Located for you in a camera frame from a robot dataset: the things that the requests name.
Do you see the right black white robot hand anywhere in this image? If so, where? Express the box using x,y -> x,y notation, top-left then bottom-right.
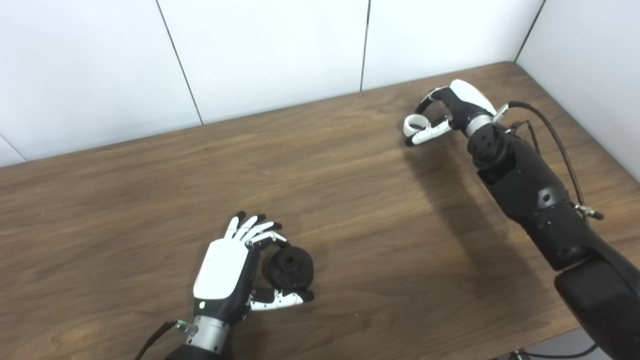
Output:
405,79 -> 498,147

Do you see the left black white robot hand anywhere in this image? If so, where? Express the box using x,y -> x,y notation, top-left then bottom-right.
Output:
192,211 -> 315,326

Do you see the white ring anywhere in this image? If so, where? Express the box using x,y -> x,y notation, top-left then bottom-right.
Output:
403,114 -> 431,139

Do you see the round black part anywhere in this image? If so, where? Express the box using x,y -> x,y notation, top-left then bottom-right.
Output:
263,247 -> 315,292

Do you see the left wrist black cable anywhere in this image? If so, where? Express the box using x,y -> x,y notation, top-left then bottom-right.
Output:
133,320 -> 194,360

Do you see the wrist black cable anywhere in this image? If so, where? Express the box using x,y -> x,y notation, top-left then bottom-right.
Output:
492,101 -> 605,221
133,320 -> 194,360

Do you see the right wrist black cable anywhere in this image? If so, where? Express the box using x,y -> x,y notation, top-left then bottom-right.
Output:
492,101 -> 605,221

